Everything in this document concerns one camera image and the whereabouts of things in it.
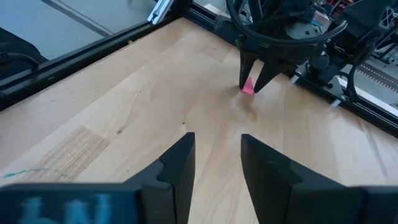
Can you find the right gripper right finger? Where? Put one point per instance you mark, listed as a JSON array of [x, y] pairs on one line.
[[295, 199]]

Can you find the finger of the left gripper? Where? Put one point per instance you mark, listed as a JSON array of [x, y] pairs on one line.
[[269, 74], [245, 67]]

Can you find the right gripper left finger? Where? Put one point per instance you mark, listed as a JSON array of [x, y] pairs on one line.
[[93, 205]]

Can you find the pink eraser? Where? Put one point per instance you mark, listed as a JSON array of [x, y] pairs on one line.
[[248, 87]]

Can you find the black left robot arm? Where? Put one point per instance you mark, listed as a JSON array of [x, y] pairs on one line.
[[357, 37]]

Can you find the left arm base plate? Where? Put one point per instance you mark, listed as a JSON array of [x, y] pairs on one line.
[[326, 84]]

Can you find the silver metal bracket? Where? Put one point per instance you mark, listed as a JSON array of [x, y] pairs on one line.
[[160, 11]]

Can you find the black aluminium table frame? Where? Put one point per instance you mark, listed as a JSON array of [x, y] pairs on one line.
[[77, 59]]

